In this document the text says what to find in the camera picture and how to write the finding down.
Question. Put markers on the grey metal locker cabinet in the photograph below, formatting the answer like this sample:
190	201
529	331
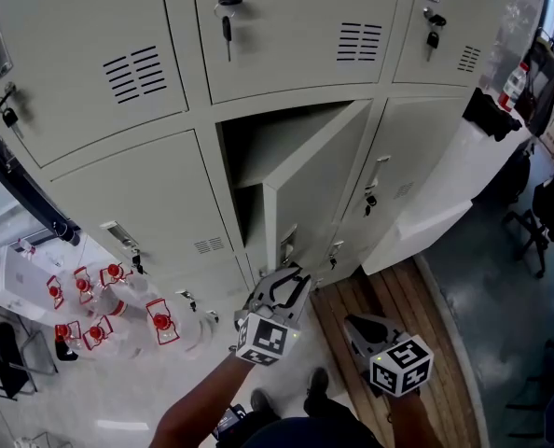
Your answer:
165	180

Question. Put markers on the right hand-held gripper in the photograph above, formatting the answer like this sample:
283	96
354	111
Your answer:
396	359

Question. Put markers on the person's shoe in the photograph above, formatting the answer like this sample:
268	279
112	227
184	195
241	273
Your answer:
261	401
318	383

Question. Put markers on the person's left forearm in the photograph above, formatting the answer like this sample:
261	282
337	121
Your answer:
198	404

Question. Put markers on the black body-worn device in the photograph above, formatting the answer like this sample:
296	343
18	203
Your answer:
230	420

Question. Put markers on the white flat box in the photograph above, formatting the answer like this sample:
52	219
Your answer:
18	278

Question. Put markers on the person's left shoe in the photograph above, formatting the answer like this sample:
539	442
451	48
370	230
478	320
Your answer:
261	401

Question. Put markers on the black pipe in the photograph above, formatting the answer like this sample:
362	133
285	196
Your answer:
20	182

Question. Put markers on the person's right forearm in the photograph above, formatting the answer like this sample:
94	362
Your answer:
412	420

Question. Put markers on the black bag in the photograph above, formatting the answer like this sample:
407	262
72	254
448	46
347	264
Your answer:
489	115

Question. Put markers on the black folding chair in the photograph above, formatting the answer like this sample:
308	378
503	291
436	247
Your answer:
2	357

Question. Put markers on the wooden slatted platform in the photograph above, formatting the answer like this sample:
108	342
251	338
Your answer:
398	297

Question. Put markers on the white counter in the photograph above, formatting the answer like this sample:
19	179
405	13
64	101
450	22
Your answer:
435	194

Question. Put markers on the person's dark clothing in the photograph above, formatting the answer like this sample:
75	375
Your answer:
314	429

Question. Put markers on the clear bottle red label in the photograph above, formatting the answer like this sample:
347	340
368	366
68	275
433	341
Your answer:
514	84

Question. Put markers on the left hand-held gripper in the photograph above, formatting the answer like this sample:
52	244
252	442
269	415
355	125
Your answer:
265	336

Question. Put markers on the black office chair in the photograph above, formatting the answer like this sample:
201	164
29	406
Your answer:
549	213

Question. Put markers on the grey locker door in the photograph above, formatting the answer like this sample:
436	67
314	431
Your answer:
319	175

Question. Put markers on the person's right shoe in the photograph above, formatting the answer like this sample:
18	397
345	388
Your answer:
318	383

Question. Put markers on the group of clear water jugs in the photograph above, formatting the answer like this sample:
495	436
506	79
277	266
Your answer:
118	315

